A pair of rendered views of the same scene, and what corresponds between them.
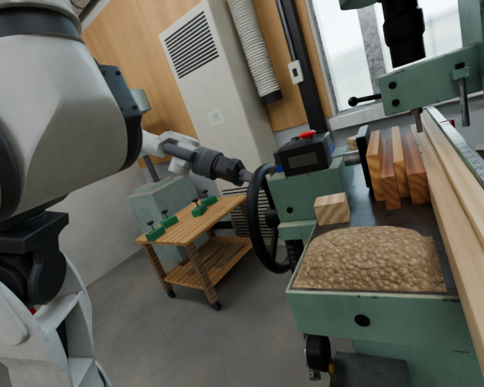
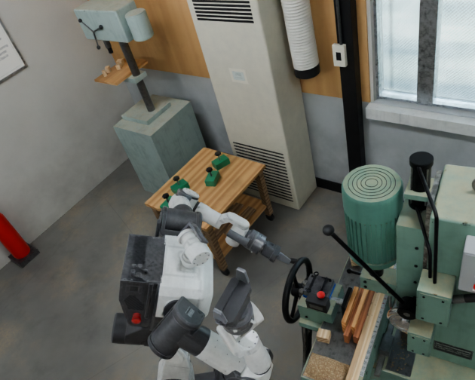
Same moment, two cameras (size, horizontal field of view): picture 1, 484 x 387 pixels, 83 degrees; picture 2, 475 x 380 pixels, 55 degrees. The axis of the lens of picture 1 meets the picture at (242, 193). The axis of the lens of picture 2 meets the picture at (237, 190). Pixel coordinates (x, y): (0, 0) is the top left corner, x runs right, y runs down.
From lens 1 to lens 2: 1.44 m
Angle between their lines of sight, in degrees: 25
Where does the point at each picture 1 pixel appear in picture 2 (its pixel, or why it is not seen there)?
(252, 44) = (295, 16)
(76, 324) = not seen: hidden behind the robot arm
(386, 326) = not seen: outside the picture
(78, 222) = (51, 143)
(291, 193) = (308, 312)
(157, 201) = (156, 143)
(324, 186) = (323, 317)
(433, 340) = not seen: outside the picture
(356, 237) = (325, 368)
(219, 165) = (265, 252)
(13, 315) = (179, 355)
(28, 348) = (180, 363)
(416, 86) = (374, 286)
